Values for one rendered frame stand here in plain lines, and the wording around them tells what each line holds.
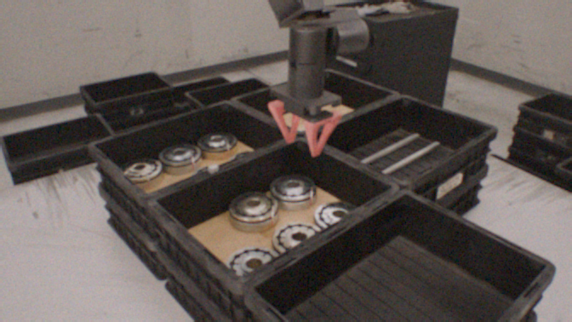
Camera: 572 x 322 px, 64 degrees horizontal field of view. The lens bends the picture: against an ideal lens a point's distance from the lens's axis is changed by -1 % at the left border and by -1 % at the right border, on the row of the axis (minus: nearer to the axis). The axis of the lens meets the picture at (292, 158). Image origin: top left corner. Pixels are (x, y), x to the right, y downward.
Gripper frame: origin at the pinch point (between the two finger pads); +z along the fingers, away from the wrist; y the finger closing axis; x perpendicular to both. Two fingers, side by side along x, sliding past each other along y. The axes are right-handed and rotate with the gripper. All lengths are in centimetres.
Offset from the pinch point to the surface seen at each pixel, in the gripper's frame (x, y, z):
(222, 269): 19.3, -3.5, 14.0
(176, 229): 19.6, 9.9, 14.1
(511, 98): -322, 91, 95
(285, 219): -5.2, 9.6, 23.1
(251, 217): 2.4, 11.4, 20.3
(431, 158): -51, 4, 22
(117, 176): 19.7, 33.8, 14.6
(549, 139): -161, 9, 51
